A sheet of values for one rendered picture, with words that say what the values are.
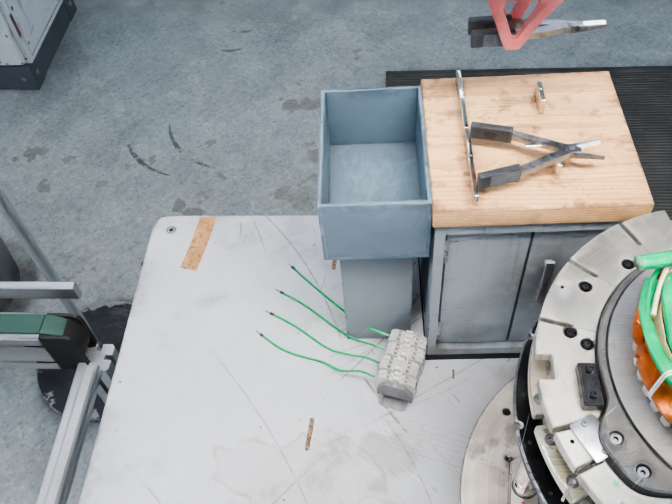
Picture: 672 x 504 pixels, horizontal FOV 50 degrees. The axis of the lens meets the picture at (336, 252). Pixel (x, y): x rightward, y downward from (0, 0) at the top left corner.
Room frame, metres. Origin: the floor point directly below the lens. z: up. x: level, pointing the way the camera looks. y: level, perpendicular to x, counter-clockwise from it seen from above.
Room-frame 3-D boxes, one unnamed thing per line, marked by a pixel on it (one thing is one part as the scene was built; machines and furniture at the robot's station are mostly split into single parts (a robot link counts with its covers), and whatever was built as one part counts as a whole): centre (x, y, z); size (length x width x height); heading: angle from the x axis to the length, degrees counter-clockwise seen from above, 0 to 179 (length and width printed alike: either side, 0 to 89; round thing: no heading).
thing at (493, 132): (0.50, -0.16, 1.09); 0.04 x 0.01 x 0.02; 70
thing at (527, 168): (0.45, -0.20, 1.09); 0.06 x 0.01 x 0.01; 109
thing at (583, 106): (0.51, -0.20, 1.05); 0.20 x 0.19 x 0.02; 84
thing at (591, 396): (0.22, -0.17, 1.10); 0.03 x 0.01 x 0.01; 172
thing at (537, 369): (0.26, -0.16, 1.06); 0.09 x 0.04 x 0.01; 172
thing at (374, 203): (0.52, -0.05, 0.92); 0.17 x 0.11 x 0.28; 174
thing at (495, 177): (0.44, -0.15, 1.09); 0.04 x 0.01 x 0.02; 100
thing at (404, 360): (0.41, -0.07, 0.80); 0.10 x 0.05 x 0.04; 156
